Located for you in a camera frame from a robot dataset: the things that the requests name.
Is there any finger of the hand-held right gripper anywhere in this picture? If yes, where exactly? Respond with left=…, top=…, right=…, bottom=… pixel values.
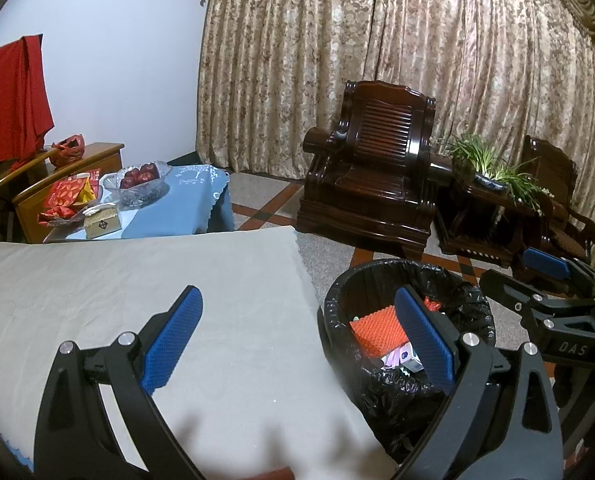
left=522, top=247, right=595, bottom=301
left=479, top=269, right=595, bottom=343

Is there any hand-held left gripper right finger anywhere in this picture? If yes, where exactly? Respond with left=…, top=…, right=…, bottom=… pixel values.
left=394, top=285, right=563, bottom=480

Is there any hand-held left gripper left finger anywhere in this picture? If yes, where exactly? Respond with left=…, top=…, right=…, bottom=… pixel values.
left=33, top=285, right=205, bottom=480

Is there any white blue printed box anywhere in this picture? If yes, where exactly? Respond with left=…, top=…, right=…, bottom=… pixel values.
left=382, top=342, right=425, bottom=373

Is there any black bag lined trash bin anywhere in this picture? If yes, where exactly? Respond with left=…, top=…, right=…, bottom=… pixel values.
left=317, top=258, right=495, bottom=465

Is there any dark wooden side table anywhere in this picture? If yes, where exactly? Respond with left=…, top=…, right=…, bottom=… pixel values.
left=435, top=180, right=553, bottom=268

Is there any potted green plant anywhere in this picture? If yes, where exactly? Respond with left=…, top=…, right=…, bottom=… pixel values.
left=440, top=132, right=553, bottom=216

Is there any golden tissue box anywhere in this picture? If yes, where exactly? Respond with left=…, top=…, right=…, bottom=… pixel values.
left=84, top=203, right=121, bottom=240

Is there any dark coffee table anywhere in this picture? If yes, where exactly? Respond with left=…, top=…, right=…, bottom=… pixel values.
left=42, top=187, right=236, bottom=245

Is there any blue tablecloth side table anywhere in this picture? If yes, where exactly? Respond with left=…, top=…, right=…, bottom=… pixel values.
left=82, top=164, right=235, bottom=240

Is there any glass fruit bowl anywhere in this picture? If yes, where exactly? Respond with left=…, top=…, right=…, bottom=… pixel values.
left=100, top=160, right=173, bottom=207

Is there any dark wooden slatted armchair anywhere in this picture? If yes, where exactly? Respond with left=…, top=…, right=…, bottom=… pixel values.
left=297, top=80, right=451, bottom=261

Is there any bunch of red apples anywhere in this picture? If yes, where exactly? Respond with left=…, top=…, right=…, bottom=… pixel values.
left=118, top=162, right=159, bottom=190

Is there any small red wrapped packet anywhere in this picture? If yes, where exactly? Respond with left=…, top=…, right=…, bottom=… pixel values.
left=37, top=206, right=78, bottom=227

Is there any orange yellow snack packet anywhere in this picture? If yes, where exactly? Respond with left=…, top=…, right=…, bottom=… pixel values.
left=74, top=170, right=103, bottom=203

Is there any red patterned snack packet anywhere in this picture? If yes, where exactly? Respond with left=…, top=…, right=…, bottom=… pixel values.
left=44, top=178, right=85, bottom=208

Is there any wooden tv cabinet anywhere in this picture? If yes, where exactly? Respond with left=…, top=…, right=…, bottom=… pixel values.
left=0, top=142, right=125, bottom=251

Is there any beige patterned curtain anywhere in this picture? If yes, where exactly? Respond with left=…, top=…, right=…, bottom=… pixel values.
left=196, top=0, right=595, bottom=271

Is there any red cloth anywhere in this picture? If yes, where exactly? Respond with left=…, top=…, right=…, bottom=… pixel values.
left=0, top=35, right=55, bottom=170

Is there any red bag with handles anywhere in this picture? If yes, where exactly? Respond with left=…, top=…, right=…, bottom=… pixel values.
left=50, top=134, right=87, bottom=167

